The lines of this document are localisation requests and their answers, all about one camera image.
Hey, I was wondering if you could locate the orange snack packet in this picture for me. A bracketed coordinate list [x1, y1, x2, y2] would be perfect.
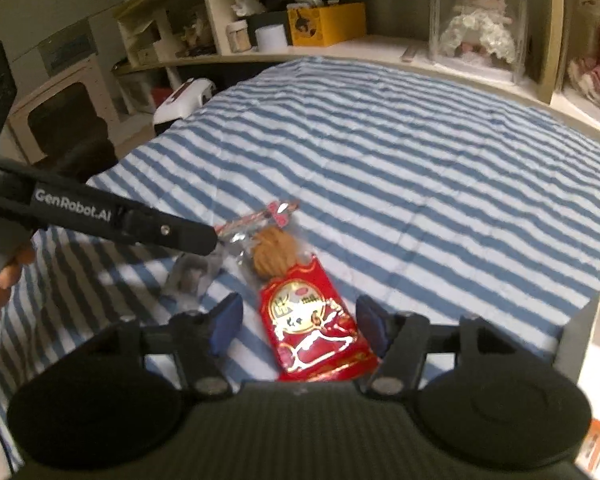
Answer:
[576, 418, 600, 474]

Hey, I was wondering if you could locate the person's left hand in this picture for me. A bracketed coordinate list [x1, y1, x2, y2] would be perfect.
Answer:
[0, 243, 35, 316]

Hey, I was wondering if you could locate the silver grey snack packet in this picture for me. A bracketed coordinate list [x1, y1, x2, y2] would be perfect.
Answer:
[162, 248, 224, 304]

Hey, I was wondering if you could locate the red snack packet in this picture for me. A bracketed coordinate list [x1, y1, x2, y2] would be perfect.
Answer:
[260, 257, 379, 382]

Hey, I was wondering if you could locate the clear cookie packet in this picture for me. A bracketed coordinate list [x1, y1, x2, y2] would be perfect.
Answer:
[215, 200, 312, 284]

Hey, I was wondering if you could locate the white red appliance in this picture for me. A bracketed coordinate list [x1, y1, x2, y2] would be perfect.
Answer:
[152, 78, 216, 136]

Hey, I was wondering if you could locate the wooden headboard shelf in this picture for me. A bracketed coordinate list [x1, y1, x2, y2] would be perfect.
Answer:
[111, 0, 600, 146]

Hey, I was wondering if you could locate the white paper roll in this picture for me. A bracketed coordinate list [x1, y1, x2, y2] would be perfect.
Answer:
[254, 24, 288, 54]

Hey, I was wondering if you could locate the yellow cardboard box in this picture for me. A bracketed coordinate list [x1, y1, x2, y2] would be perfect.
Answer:
[287, 2, 367, 48]

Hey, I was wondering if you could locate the white doll display case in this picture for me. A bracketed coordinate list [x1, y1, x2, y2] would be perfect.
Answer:
[428, 0, 528, 84]

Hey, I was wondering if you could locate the red doll display case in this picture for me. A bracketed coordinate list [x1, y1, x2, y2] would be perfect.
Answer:
[557, 0, 600, 123]

